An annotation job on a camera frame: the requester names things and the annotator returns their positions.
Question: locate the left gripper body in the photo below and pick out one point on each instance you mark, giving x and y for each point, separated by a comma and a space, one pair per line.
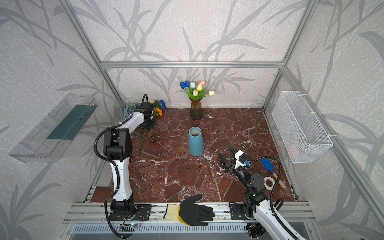
151, 111

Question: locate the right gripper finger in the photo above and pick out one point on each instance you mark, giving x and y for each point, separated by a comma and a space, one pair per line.
232, 151
226, 165

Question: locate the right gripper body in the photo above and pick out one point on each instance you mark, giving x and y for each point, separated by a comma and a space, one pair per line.
233, 165

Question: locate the teal ceramic vase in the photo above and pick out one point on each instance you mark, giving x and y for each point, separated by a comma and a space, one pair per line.
196, 145

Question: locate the pink glass vase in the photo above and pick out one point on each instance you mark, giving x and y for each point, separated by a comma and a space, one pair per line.
196, 112

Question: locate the pale white tulip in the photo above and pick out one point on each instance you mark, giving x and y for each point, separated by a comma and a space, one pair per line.
192, 85

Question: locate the orange yellow tulip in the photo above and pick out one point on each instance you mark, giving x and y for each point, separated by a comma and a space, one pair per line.
199, 87

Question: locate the orange marigold flower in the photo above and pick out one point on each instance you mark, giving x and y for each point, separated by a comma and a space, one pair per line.
158, 112

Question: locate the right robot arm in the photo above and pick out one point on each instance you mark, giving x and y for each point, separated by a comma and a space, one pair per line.
257, 205

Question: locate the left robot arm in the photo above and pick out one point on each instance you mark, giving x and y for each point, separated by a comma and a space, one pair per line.
114, 145

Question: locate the white tape roll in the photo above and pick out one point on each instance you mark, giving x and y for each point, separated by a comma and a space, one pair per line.
269, 183

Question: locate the dusty blue rose bunch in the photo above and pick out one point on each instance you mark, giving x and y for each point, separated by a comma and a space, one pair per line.
130, 109

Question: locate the blue hand trowel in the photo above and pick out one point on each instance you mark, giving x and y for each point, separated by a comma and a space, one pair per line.
270, 167

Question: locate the black work glove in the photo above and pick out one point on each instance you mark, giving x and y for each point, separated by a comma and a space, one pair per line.
189, 213

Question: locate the clear acrylic shelf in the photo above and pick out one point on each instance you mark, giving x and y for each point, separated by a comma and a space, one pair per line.
48, 141

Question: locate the small circuit board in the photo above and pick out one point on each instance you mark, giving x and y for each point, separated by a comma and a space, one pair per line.
129, 227

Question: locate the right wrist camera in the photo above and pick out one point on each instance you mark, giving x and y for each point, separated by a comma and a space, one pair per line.
241, 160

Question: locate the white wire basket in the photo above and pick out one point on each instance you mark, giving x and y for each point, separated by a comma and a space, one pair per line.
303, 135

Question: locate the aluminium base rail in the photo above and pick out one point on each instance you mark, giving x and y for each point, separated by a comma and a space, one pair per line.
154, 213

